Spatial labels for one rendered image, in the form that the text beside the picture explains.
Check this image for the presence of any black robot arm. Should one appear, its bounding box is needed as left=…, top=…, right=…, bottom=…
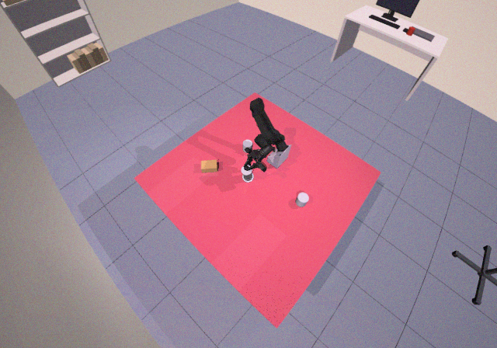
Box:
left=250, top=98, right=289, bottom=160

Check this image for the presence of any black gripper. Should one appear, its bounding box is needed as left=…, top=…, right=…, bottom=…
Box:
left=244, top=148, right=267, bottom=172

